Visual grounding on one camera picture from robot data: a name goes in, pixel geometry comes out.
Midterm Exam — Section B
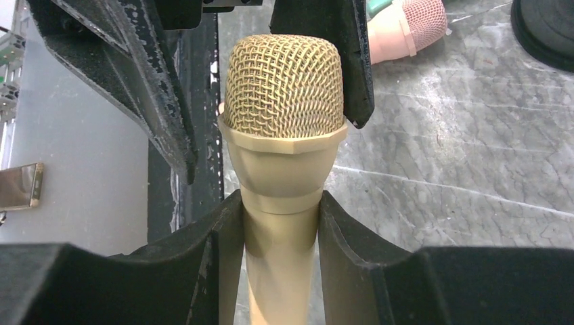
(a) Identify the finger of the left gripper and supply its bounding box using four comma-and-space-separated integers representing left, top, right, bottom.
29, 1, 198, 183
269, 0, 375, 129

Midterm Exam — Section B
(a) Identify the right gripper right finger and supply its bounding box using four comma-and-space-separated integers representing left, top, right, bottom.
318, 192, 573, 324

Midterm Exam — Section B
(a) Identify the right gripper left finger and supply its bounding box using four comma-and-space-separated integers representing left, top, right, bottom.
1, 191, 244, 324

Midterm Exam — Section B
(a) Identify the beige microphone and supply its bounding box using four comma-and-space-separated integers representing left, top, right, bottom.
218, 35, 347, 324

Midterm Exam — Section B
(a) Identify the black round-base mic stand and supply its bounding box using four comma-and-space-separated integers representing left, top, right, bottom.
510, 0, 573, 72

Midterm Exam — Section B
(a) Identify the green microphone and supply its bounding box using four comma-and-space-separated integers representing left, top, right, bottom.
366, 0, 393, 18

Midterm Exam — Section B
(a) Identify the pink microphone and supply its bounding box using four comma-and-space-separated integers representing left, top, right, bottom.
368, 0, 447, 64

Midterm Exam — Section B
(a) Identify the black base frame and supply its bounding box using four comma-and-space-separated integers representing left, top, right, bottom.
147, 14, 224, 242

